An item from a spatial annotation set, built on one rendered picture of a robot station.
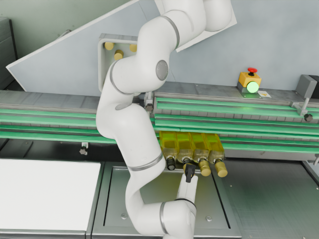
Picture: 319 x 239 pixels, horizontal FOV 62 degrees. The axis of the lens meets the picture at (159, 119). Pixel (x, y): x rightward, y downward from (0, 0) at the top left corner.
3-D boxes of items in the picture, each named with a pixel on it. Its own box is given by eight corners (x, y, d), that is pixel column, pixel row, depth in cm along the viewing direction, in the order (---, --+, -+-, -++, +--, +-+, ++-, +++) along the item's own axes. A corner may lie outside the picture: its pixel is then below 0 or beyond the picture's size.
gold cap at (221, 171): (222, 160, 94) (225, 168, 90) (226, 166, 95) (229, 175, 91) (213, 163, 94) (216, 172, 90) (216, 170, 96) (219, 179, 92)
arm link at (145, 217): (165, 144, 62) (191, 216, 68) (117, 153, 66) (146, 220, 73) (156, 163, 54) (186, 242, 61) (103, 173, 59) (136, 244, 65)
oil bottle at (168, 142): (158, 132, 115) (161, 164, 96) (160, 120, 112) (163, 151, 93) (171, 133, 115) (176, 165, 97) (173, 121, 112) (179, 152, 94)
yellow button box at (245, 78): (236, 86, 120) (241, 92, 113) (240, 69, 116) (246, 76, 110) (251, 87, 120) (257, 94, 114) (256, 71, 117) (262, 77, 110)
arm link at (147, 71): (141, 23, 66) (94, 44, 59) (179, 7, 55) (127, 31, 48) (162, 74, 71) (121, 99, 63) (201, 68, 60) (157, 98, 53)
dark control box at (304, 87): (294, 90, 122) (304, 98, 115) (300, 73, 118) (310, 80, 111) (311, 91, 123) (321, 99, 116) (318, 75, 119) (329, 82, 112)
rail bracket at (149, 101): (143, 117, 110) (143, 133, 99) (146, 78, 102) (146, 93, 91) (150, 117, 110) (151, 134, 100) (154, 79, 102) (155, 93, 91)
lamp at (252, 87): (245, 90, 113) (247, 93, 110) (248, 80, 111) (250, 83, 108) (255, 91, 113) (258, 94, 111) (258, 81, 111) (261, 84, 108)
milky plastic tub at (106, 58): (101, 85, 116) (98, 94, 108) (100, 32, 105) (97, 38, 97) (141, 88, 118) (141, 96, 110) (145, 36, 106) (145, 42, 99)
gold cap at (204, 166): (197, 167, 95) (199, 176, 91) (200, 160, 93) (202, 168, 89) (207, 168, 95) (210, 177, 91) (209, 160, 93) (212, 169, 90)
